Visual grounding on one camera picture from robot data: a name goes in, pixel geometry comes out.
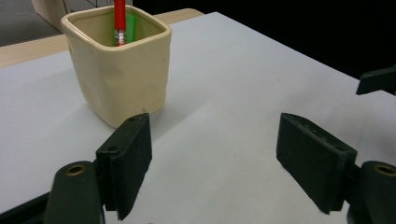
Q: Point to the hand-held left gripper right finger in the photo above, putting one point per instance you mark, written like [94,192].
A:
[314,161]

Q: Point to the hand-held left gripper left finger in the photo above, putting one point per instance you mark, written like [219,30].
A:
[127,161]

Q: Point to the cream ceramic cup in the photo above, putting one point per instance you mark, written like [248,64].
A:
[124,81]

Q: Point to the green highlighter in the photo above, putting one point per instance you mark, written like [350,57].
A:
[131,28]

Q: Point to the red pen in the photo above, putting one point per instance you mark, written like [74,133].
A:
[120,15]

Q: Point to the white board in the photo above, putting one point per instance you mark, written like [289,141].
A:
[233,93]

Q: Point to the black curtain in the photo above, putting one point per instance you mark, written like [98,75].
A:
[280,18]

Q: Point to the light wooden table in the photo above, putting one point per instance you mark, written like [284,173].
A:
[31,49]

